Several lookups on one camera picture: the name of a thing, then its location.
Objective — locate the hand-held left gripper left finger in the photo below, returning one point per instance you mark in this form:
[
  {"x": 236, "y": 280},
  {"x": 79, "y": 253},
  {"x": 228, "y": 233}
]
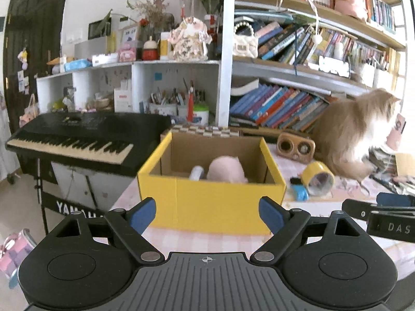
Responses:
[{"x": 144, "y": 215}]

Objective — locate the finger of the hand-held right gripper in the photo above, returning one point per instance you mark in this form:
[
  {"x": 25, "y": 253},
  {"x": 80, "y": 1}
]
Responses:
[
  {"x": 358, "y": 210},
  {"x": 397, "y": 199}
]

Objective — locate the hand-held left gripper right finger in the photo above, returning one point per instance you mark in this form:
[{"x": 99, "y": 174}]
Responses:
[{"x": 270, "y": 215}]

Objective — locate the light blue small item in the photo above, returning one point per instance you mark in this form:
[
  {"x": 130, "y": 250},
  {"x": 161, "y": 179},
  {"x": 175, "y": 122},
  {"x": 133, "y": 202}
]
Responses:
[{"x": 300, "y": 192}]

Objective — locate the yellow cardboard box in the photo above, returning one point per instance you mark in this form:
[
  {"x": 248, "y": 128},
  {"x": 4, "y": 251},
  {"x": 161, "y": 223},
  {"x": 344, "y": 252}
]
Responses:
[{"x": 201, "y": 204}]

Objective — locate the yellow tape roll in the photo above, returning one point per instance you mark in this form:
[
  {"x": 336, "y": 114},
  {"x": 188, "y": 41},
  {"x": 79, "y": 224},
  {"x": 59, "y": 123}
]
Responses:
[{"x": 311, "y": 170}]

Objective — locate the pink checkered desktop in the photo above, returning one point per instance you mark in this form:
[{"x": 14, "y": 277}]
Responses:
[{"x": 288, "y": 170}]

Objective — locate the white desktop organiser bins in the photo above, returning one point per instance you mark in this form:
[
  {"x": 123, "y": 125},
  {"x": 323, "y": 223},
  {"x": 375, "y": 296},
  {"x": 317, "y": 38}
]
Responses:
[{"x": 373, "y": 74}]

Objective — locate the stack of papers and magazines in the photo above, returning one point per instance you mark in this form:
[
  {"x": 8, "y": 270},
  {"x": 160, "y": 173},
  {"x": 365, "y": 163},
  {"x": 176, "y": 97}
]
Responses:
[{"x": 385, "y": 165}]

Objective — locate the black binder clip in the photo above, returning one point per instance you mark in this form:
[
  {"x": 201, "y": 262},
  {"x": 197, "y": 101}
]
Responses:
[{"x": 294, "y": 180}]

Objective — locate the cartoon desk mat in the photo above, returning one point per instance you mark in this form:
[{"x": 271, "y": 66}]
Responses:
[{"x": 314, "y": 208}]

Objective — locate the pink plush toy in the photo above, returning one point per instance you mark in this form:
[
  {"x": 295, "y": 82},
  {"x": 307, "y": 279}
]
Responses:
[{"x": 225, "y": 170}]

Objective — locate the pink card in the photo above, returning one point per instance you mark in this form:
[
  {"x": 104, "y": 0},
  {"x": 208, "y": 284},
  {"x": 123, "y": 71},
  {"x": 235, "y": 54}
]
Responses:
[{"x": 395, "y": 129}]

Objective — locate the wooden retro radio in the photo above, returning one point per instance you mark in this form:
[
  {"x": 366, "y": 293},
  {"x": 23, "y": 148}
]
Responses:
[{"x": 295, "y": 147}]

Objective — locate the black keyboard stand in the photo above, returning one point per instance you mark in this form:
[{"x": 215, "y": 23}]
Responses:
[{"x": 64, "y": 205}]

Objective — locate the fluffy ginger cat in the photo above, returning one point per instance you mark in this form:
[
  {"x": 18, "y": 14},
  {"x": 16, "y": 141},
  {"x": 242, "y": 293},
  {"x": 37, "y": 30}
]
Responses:
[{"x": 350, "y": 126}]

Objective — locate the black electronic keyboard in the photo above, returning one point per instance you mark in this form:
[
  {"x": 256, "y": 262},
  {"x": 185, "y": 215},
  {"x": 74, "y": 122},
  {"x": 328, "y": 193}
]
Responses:
[{"x": 87, "y": 129}]

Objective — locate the checkered board box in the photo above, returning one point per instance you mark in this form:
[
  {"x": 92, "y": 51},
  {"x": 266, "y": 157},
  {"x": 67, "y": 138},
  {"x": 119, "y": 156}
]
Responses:
[{"x": 207, "y": 132}]

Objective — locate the row of blue leaning books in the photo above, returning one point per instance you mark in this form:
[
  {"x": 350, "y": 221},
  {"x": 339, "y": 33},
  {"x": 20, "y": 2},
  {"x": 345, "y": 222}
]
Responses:
[{"x": 275, "y": 107}]

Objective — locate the white tub with green lid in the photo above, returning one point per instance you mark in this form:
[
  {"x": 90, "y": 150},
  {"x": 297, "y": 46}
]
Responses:
[{"x": 201, "y": 115}]

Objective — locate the white box with red label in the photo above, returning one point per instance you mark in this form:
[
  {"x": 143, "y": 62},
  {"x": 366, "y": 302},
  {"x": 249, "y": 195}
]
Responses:
[{"x": 122, "y": 102}]

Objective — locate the wooden bowl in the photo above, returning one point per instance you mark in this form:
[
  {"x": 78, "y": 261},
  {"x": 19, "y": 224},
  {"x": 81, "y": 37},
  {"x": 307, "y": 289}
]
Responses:
[{"x": 103, "y": 102}]

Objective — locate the red marker tube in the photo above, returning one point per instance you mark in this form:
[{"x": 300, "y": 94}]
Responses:
[{"x": 190, "y": 103}]

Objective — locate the bunch of pens and brushes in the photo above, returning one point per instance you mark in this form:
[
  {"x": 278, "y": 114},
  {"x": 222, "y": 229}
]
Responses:
[{"x": 171, "y": 97}]

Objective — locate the pink bag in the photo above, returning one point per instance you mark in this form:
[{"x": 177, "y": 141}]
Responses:
[{"x": 16, "y": 252}]

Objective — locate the white cubby shelf unit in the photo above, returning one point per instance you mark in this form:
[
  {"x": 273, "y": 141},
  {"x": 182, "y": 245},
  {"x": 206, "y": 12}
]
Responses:
[{"x": 142, "y": 77}]

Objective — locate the white rectangular box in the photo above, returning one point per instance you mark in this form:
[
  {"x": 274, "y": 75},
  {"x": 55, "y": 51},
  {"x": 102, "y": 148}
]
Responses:
[{"x": 104, "y": 59}]

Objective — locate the small pink box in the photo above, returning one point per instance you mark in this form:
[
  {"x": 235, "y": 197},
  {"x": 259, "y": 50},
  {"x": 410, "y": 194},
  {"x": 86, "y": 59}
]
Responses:
[{"x": 126, "y": 54}]

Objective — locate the red and white doll jar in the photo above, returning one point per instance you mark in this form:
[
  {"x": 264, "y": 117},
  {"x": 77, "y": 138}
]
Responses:
[{"x": 149, "y": 51}]

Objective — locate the blue wipes pack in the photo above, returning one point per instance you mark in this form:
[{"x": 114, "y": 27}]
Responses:
[{"x": 76, "y": 64}]

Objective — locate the tall white wooden bookshelf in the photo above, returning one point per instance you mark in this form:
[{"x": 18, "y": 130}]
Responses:
[{"x": 226, "y": 55}]

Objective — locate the white quilted handbag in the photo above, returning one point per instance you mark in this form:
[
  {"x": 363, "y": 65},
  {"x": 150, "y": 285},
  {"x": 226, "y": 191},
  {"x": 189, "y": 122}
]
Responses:
[{"x": 244, "y": 45}]

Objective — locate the row of colourful leaning books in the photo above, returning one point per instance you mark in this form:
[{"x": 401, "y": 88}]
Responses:
[{"x": 285, "y": 42}]

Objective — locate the white hanging pompom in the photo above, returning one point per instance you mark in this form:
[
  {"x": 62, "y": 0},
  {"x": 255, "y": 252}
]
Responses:
[{"x": 316, "y": 38}]

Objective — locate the floral lucky cat figure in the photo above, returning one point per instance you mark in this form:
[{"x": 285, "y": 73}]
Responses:
[{"x": 189, "y": 43}]

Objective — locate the white framed picture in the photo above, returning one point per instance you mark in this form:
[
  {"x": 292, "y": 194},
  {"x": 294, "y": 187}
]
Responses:
[{"x": 129, "y": 34}]

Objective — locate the row of upright books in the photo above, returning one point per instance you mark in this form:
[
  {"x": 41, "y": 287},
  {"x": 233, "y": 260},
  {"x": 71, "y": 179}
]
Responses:
[{"x": 379, "y": 8}]

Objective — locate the small doll door ornament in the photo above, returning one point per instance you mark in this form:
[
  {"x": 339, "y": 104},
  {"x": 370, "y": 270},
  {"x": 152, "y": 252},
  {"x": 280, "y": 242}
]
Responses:
[{"x": 22, "y": 55}]

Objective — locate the pink plush head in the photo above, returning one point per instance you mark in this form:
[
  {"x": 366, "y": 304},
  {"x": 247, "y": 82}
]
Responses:
[{"x": 350, "y": 1}]

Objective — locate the dried flower bouquet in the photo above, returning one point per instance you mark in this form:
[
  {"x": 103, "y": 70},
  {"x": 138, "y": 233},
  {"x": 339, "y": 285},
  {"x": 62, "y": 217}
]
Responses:
[{"x": 154, "y": 9}]

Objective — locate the dark wooden door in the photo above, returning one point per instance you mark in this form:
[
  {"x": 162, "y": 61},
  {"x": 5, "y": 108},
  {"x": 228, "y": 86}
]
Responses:
[{"x": 35, "y": 39}]

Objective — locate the black picture frame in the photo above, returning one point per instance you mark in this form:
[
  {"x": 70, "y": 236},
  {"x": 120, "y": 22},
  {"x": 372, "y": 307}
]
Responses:
[{"x": 97, "y": 29}]

